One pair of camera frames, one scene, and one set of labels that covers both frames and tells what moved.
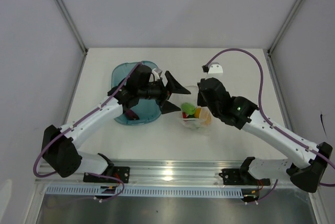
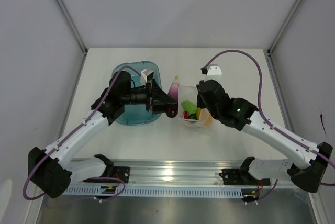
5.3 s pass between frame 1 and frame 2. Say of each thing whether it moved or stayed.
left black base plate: stayed
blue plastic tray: stayed
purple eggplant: moved
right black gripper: stayed
